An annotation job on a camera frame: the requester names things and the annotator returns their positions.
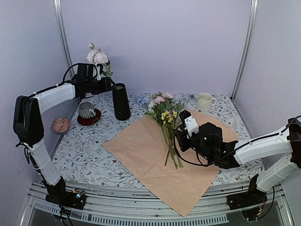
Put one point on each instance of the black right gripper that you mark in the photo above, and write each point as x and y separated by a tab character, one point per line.
180	136

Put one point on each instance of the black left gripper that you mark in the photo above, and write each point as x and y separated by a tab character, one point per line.
107	85

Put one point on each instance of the white rose stem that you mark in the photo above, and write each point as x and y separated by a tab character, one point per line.
96	56

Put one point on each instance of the peach wrapping paper sheet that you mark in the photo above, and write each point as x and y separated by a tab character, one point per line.
141	148

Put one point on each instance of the green paper flower bouquet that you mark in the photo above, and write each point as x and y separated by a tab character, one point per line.
165	110

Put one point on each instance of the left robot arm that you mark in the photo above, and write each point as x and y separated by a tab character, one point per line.
28	125

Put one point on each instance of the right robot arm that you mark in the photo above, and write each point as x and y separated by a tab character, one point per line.
285	141

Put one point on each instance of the black tall vase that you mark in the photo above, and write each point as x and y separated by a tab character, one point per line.
120	102

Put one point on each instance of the black white striped cup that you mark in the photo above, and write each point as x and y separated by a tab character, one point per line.
86	110

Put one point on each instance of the red floral saucer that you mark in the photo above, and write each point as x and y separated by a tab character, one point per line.
89	121

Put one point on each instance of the cream ceramic mug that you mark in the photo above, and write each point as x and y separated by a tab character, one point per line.
205	101

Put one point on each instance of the red patterned bowl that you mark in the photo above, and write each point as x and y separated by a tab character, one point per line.
61	126

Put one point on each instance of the floral patterned table mat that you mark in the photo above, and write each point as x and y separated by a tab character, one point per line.
80	156

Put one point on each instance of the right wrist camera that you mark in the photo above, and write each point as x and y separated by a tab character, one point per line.
189	124

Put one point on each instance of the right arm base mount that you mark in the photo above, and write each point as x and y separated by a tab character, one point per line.
249	198

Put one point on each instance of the left aluminium post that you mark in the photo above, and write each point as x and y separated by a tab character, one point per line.
63	39

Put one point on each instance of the aluminium post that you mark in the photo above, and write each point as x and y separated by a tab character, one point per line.
63	39
247	44

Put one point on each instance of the aluminium frame rail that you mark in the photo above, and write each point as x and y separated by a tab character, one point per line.
124	206

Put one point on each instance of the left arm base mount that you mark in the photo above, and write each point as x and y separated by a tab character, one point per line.
58	194

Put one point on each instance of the right aluminium post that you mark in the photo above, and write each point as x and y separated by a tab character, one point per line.
247	44

